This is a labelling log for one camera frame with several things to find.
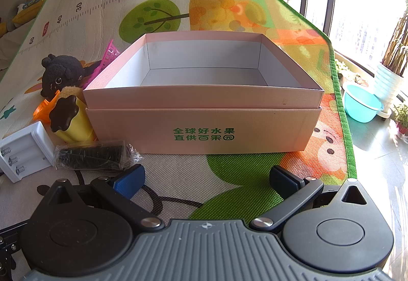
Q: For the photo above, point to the white battery holder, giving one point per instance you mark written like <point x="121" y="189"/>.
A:
<point x="28" y="147"/>

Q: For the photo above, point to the beige sofa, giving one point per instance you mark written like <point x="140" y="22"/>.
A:
<point x="16" y="45"/>

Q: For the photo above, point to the orange plastic toy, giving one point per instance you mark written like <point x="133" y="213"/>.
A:
<point x="43" y="110"/>

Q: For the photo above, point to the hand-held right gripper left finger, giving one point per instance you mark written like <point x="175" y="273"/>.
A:
<point x="127" y="183"/>

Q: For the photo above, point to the white ribbed plant pot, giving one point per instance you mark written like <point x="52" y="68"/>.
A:
<point x="387" y="83"/>

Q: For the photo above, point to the pink cardboard box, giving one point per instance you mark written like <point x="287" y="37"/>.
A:
<point x="204" y="121"/>

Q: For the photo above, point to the cartoon printed play mat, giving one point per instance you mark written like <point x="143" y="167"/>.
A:
<point x="223" y="13"/>

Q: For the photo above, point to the black plush toy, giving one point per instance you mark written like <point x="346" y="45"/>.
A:
<point x="60" y="74"/>

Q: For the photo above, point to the teal plastic basin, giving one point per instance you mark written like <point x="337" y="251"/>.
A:
<point x="360" y="102"/>

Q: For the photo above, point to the yellow pudding toy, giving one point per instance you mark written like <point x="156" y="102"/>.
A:
<point x="75" y="125"/>

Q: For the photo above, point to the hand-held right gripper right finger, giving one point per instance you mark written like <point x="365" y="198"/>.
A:
<point x="283" y="180"/>

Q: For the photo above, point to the pink plastic basket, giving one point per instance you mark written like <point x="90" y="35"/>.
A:
<point x="110" y="53"/>

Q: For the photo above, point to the tall potted plant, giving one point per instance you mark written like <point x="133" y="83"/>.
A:
<point x="398" y="48"/>

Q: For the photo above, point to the tan fuzzy plush piece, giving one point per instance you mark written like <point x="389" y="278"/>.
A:
<point x="68" y="91"/>

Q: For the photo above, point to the small plant in red pot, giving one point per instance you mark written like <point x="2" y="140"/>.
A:
<point x="402" y="121"/>

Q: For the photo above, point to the small potted plants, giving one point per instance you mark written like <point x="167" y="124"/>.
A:
<point x="350" y="75"/>

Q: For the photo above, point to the yellow cushion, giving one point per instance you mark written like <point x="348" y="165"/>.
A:
<point x="25" y="13"/>

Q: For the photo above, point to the black item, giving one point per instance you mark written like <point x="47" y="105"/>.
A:
<point x="89" y="155"/>

